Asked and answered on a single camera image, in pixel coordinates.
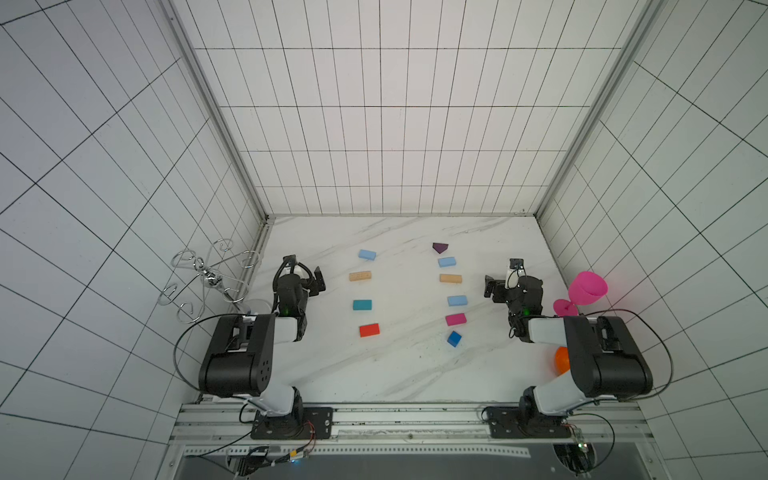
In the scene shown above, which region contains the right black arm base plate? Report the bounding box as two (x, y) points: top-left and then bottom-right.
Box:
(482, 407), (572, 439)

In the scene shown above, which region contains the magenta block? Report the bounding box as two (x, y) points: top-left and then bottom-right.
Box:
(445, 313), (467, 327)

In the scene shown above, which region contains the chrome cup holder rack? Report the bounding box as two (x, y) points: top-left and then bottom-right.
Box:
(156, 238), (260, 324)

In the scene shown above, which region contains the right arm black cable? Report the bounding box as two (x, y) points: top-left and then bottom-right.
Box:
(584, 308), (675, 402)

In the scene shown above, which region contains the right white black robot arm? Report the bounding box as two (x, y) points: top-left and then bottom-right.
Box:
(484, 275), (654, 438)

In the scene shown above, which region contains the orange plastic bowl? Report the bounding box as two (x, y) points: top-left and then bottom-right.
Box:
(554, 347), (570, 375)

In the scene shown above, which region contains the pink plastic goblet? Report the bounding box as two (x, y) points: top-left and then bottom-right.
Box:
(553, 271), (609, 317)

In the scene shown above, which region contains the teal block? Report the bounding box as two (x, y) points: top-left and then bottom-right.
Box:
(352, 299), (373, 311)

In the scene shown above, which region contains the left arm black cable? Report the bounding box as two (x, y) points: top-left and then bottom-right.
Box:
(172, 311), (253, 397)

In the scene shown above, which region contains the natural wood block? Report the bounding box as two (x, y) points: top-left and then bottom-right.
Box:
(349, 271), (372, 282)
(439, 274), (462, 284)

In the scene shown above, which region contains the dark blue cube block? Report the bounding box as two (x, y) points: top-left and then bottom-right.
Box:
(447, 331), (462, 347)

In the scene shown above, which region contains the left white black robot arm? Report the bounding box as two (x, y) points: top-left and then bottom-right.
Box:
(197, 263), (326, 437)

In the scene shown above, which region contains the aluminium mounting rail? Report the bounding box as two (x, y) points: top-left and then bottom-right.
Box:
(170, 401), (652, 448)

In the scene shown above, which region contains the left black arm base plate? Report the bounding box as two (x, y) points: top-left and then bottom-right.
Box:
(250, 407), (333, 441)

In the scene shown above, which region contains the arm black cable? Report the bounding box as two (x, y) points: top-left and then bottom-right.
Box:
(172, 311), (253, 397)
(584, 308), (675, 402)

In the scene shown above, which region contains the red block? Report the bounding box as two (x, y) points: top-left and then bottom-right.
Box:
(359, 323), (381, 338)

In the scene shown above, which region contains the light blue block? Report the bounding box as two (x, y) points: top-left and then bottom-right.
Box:
(438, 257), (457, 268)
(358, 249), (377, 261)
(447, 295), (468, 307)

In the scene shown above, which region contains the purple triangle block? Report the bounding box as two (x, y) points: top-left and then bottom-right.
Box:
(432, 242), (449, 254)

